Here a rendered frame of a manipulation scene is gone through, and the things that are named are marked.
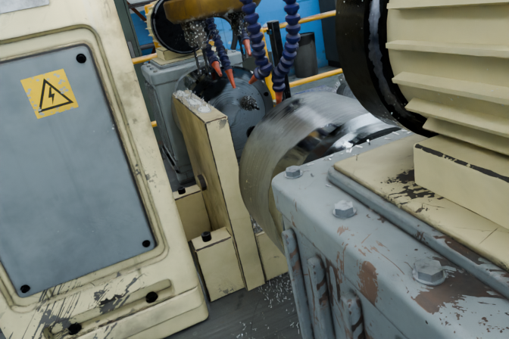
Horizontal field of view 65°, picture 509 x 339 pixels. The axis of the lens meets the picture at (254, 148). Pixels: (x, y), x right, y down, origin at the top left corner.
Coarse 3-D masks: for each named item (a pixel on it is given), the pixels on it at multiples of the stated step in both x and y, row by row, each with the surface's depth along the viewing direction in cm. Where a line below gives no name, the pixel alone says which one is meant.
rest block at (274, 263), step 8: (256, 232) 74; (264, 232) 74; (256, 240) 74; (264, 240) 75; (264, 248) 75; (272, 248) 76; (264, 256) 76; (272, 256) 77; (280, 256) 77; (264, 264) 76; (272, 264) 77; (280, 264) 78; (264, 272) 77; (272, 272) 78; (280, 272) 78
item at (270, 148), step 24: (312, 96) 58; (336, 96) 57; (264, 120) 59; (288, 120) 54; (312, 120) 50; (336, 120) 47; (360, 120) 47; (264, 144) 55; (288, 144) 50; (312, 144) 46; (336, 144) 46; (360, 144) 44; (240, 168) 60; (264, 168) 53; (240, 192) 62; (264, 192) 52; (264, 216) 53
